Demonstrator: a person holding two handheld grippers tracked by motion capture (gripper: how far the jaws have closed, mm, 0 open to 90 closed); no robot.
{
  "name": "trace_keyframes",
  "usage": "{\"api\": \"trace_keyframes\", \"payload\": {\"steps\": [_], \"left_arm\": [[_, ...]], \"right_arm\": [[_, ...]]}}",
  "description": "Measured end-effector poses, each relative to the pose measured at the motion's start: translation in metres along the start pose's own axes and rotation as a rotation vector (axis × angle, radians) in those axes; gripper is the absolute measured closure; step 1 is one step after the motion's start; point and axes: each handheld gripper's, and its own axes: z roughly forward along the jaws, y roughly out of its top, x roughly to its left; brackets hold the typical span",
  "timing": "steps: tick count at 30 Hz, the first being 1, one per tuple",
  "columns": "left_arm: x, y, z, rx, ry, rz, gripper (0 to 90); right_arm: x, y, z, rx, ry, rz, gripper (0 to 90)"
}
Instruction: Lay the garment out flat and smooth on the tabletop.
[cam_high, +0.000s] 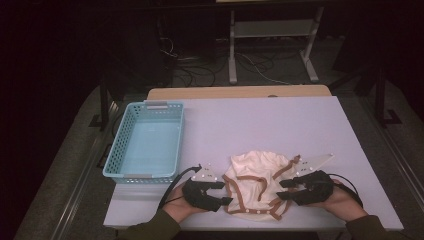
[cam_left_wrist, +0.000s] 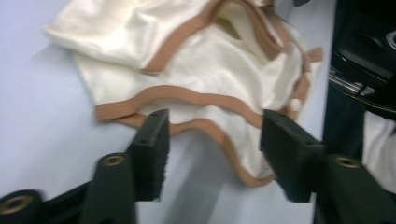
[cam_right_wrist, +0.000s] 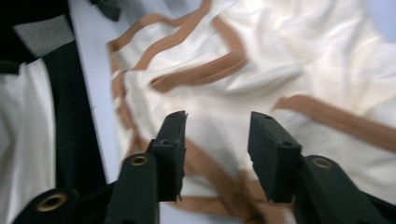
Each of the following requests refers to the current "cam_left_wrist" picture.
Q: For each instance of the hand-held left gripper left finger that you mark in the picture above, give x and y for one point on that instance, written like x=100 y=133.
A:
x=149 y=155

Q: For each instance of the metal floor rail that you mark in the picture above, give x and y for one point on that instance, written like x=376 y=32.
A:
x=348 y=84

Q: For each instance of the cream baby bodysuit brown trim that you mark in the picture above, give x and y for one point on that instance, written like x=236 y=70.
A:
x=202 y=62

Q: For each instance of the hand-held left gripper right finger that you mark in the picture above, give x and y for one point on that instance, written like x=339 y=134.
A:
x=292 y=155

